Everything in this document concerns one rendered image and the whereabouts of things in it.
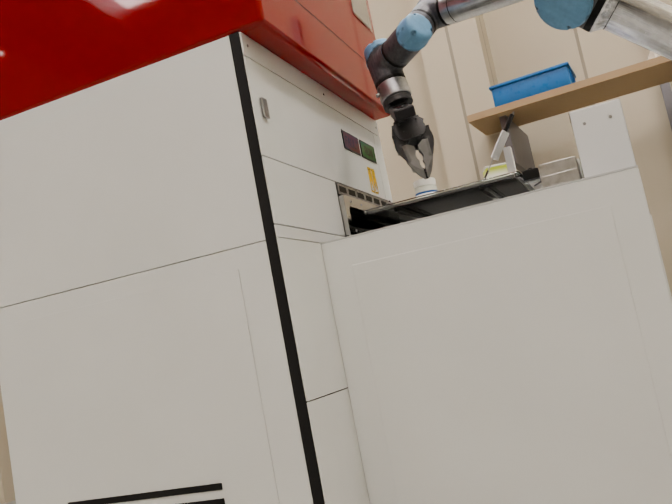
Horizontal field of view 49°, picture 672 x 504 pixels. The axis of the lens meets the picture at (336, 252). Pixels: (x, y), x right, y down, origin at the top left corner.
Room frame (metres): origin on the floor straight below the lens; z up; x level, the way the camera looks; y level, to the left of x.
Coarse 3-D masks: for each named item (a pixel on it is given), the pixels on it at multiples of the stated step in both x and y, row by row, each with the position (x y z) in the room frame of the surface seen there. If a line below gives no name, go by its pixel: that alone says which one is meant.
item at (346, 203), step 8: (344, 200) 1.68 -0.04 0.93; (352, 200) 1.73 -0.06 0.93; (360, 200) 1.78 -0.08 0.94; (344, 208) 1.67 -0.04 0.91; (352, 208) 1.74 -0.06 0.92; (360, 208) 1.77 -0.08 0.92; (368, 208) 1.83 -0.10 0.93; (344, 216) 1.68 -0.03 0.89; (376, 216) 1.93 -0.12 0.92; (344, 224) 1.68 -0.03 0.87; (352, 224) 1.70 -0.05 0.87; (352, 232) 1.69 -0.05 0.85; (360, 232) 1.74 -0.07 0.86
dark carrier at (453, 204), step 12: (516, 180) 1.65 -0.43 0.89; (468, 192) 1.69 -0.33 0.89; (480, 192) 1.72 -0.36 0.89; (504, 192) 1.79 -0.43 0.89; (516, 192) 1.83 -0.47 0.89; (420, 204) 1.73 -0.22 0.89; (432, 204) 1.76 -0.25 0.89; (444, 204) 1.80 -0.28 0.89; (456, 204) 1.83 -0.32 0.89; (468, 204) 1.87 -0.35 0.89; (384, 216) 1.81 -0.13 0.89; (396, 216) 1.84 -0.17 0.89
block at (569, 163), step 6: (552, 162) 1.58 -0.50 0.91; (558, 162) 1.58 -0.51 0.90; (564, 162) 1.58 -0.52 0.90; (570, 162) 1.57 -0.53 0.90; (576, 162) 1.57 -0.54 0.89; (540, 168) 1.59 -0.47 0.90; (546, 168) 1.59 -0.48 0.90; (552, 168) 1.59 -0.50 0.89; (558, 168) 1.58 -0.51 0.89; (564, 168) 1.58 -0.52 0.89; (570, 168) 1.57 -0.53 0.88; (540, 174) 1.60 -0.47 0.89; (546, 174) 1.59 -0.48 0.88
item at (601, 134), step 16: (576, 112) 1.39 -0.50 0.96; (592, 112) 1.38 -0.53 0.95; (608, 112) 1.37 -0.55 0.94; (576, 128) 1.39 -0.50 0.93; (592, 128) 1.38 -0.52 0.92; (608, 128) 1.37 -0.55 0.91; (624, 128) 1.36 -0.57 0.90; (592, 144) 1.38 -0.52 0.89; (608, 144) 1.37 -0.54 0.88; (624, 144) 1.36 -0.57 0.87; (592, 160) 1.38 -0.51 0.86; (608, 160) 1.38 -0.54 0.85; (624, 160) 1.37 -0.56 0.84
